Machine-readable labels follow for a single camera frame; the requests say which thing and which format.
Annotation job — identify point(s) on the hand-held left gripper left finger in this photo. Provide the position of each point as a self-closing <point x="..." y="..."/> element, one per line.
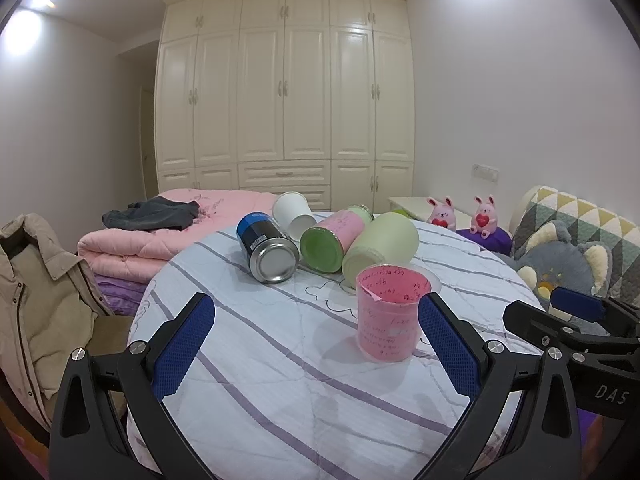
<point x="181" y="347"/>

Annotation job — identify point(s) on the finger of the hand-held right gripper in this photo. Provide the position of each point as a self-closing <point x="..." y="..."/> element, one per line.
<point x="576" y="305"/>
<point x="525" y="321"/>

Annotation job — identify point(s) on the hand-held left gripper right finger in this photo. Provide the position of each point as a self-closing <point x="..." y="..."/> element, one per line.
<point x="448" y="347"/>

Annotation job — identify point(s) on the pink measuring cup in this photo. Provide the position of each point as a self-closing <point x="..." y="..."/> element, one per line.
<point x="387" y="317"/>

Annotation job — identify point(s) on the light green cup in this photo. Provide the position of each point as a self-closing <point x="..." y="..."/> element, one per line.
<point x="382" y="245"/>

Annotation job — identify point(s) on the white paper cup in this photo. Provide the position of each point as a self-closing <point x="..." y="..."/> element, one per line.
<point x="290" y="212"/>

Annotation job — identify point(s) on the grey plush toy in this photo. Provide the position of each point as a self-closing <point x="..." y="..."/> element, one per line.
<point x="560" y="260"/>

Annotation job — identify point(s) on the purple blanket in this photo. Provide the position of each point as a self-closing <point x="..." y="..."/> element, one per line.
<point x="117" y="295"/>

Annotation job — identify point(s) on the triangle patterned cushion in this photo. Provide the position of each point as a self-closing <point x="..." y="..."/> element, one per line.
<point x="590" y="220"/>

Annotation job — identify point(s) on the purple cushion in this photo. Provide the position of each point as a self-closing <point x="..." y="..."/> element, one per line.
<point x="487" y="241"/>

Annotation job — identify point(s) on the striped white table cloth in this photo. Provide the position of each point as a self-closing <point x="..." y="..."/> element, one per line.
<point x="280" y="360"/>

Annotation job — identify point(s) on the folded pink quilt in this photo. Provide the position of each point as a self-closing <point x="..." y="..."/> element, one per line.
<point x="130" y="247"/>

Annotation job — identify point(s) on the pink bunny toy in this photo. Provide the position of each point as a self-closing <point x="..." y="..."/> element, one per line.
<point x="442" y="215"/>
<point x="484" y="216"/>

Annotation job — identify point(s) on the blue metal can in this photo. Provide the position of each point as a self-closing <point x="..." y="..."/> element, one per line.
<point x="262" y="245"/>

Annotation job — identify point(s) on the dark grey garment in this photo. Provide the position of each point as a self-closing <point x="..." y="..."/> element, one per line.
<point x="150" y="215"/>

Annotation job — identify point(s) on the beige padded jacket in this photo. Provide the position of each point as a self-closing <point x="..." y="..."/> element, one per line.
<point x="45" y="310"/>

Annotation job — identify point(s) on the pink can with green lid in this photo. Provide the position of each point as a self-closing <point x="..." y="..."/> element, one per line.
<point x="330" y="235"/>

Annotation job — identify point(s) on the cream wardrobe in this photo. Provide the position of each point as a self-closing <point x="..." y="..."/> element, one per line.
<point x="285" y="105"/>

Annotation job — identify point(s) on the white wall socket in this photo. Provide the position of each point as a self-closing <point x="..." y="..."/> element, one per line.
<point x="486" y="172"/>

